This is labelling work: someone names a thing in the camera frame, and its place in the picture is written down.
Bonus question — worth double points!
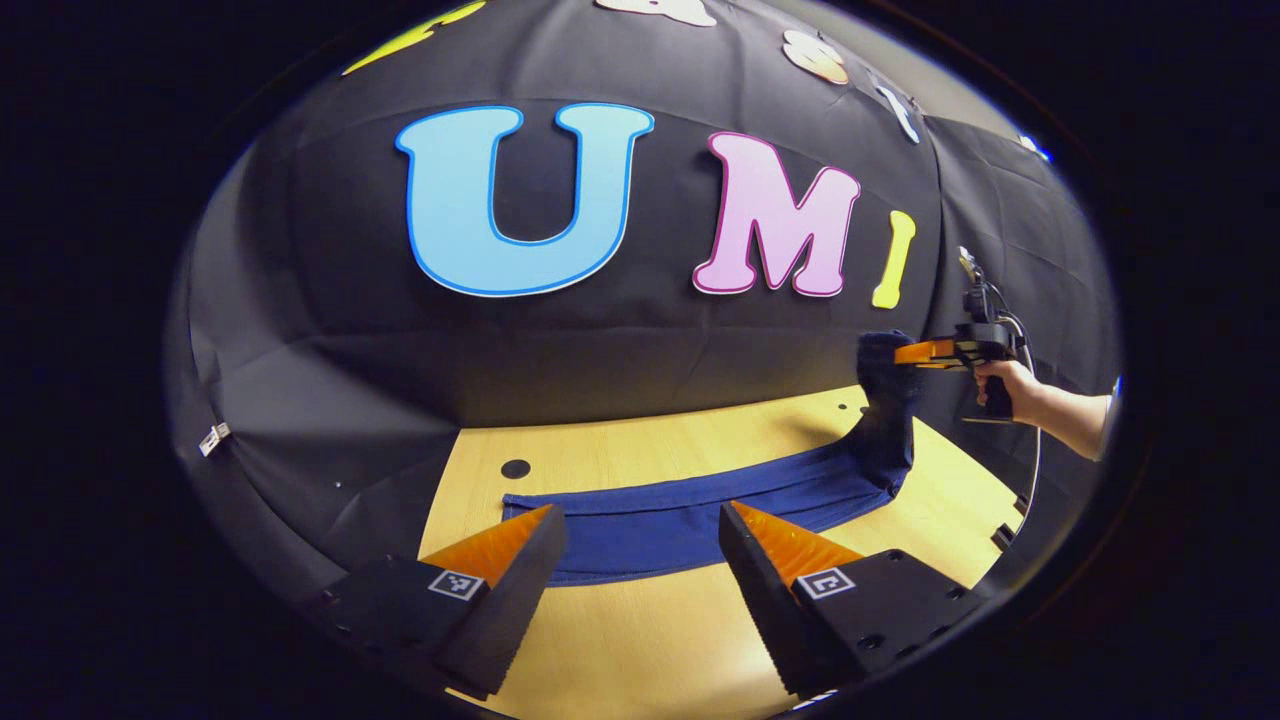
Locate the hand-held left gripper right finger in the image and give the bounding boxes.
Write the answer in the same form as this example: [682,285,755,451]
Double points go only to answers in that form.
[718,500,989,701]

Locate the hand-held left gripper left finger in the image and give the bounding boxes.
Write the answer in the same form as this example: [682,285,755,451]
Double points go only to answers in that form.
[305,503,569,703]

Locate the blue jeans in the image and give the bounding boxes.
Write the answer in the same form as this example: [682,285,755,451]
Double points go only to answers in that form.
[500,330,921,588]

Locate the black backdrop cloth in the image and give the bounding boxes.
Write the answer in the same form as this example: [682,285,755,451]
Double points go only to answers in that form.
[165,0,1121,611]

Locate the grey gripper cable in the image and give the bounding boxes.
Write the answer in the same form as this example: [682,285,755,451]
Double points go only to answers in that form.
[985,285,1046,511]

